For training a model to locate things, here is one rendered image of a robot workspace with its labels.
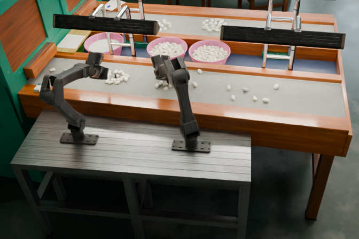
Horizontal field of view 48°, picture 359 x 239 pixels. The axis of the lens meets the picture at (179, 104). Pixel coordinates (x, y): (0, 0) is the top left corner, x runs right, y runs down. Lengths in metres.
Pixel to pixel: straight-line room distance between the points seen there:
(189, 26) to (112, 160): 1.28
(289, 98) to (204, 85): 0.48
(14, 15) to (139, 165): 1.11
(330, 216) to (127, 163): 1.34
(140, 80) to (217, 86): 0.46
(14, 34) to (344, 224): 2.23
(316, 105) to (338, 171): 0.82
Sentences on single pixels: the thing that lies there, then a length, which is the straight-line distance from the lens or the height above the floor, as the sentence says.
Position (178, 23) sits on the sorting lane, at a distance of 2.97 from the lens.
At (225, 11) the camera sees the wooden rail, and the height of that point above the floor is 0.77.
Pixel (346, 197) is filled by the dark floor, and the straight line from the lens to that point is 2.84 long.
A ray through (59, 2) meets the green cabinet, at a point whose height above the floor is 0.99.
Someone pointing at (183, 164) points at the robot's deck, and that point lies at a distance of 1.98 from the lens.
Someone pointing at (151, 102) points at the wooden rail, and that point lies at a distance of 2.19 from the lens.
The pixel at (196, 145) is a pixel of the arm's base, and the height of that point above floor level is 0.70.
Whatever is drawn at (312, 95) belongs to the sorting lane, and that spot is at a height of 0.74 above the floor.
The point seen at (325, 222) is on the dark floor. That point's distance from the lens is 2.69.
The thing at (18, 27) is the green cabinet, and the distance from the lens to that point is 2.50.
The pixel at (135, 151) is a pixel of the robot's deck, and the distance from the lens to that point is 2.07.
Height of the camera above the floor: 2.15
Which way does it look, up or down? 40 degrees down
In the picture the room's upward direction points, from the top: 4 degrees counter-clockwise
